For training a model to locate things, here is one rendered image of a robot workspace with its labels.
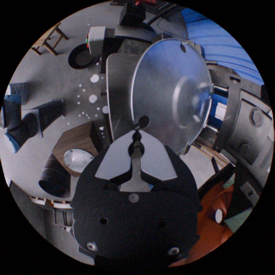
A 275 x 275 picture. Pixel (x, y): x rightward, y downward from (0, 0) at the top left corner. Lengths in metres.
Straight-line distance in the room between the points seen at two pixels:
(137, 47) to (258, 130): 0.35
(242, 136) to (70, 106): 1.06
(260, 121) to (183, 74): 0.17
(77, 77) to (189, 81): 0.89
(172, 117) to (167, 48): 0.13
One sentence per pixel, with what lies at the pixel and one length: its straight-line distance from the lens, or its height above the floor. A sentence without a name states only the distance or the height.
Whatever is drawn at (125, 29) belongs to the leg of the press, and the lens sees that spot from 0.34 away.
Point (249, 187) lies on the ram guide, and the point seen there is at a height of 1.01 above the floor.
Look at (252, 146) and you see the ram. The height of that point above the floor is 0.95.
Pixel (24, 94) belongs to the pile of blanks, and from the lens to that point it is 1.26.
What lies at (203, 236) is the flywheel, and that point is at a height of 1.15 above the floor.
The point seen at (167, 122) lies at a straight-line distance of 0.17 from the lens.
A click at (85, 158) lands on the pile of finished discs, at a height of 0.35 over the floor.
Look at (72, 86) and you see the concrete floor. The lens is 0.94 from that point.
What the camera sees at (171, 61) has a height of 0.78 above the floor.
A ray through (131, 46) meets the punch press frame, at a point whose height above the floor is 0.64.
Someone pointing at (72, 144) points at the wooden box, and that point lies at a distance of 0.68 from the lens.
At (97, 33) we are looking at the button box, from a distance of 0.34.
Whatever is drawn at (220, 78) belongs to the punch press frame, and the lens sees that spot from 0.51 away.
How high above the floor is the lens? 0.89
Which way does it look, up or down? 52 degrees down
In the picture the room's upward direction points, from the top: 140 degrees clockwise
